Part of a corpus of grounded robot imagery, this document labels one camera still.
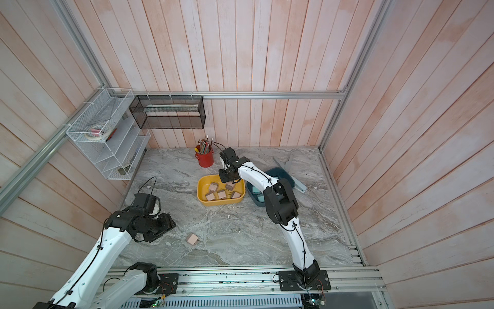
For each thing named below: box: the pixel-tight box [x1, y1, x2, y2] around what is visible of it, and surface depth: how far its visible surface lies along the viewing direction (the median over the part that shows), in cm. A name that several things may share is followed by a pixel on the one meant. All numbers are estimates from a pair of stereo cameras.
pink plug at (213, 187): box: [208, 182, 219, 193], surface depth 102 cm
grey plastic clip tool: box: [272, 155, 293, 178], surface depth 113 cm
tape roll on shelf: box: [84, 124, 112, 141], surface depth 75 cm
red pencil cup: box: [194, 144, 215, 169], surface depth 110 cm
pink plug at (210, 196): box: [205, 192, 216, 201], surface depth 97 cm
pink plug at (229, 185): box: [225, 181, 236, 192], surface depth 102 cm
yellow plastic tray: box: [196, 174, 246, 206], surface depth 100 cm
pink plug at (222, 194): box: [217, 189, 227, 200], surface depth 100 cm
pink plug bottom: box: [187, 233, 199, 246], surface depth 85 cm
